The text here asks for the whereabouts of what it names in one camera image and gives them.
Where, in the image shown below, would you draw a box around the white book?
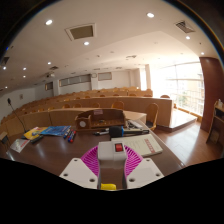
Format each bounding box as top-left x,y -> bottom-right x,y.
121,133 -> 164,158

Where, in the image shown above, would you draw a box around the square ceiling air vent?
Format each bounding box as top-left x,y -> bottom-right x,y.
65,23 -> 97,42

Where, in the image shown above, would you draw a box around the rows of wooden seats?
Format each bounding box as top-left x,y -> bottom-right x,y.
1,86 -> 154,133

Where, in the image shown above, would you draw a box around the black gooseneck microphone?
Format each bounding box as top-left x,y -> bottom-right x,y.
7,97 -> 28,134

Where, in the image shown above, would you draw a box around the blue marker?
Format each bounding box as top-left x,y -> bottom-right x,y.
63,128 -> 72,140

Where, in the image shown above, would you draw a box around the ceiling lights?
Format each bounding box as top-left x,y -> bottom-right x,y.
2,12 -> 205,73

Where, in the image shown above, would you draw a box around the wooden chair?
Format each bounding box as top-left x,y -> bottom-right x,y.
144,102 -> 160,131

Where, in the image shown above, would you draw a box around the black remote control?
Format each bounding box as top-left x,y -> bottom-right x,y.
29,134 -> 44,144

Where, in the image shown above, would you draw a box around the black handheld microphone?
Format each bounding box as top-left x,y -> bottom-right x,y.
108,125 -> 150,139

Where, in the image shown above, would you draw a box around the slatted ceiling air vent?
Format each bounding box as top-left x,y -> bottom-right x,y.
174,19 -> 196,34

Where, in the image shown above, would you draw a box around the red marker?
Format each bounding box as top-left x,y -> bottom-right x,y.
68,129 -> 78,144

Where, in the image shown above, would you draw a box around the wooden desk organizer with clock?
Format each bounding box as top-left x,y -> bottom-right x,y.
74,108 -> 127,132

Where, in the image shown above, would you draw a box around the white and red leaflet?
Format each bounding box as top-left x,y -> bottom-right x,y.
9,138 -> 31,154

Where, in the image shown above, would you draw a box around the wooden shelf unit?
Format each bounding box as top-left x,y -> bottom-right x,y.
205,99 -> 224,148

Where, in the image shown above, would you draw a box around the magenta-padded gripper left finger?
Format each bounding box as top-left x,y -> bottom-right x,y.
59,145 -> 101,190

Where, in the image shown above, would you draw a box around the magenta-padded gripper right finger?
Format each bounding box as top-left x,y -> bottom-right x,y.
123,145 -> 165,190

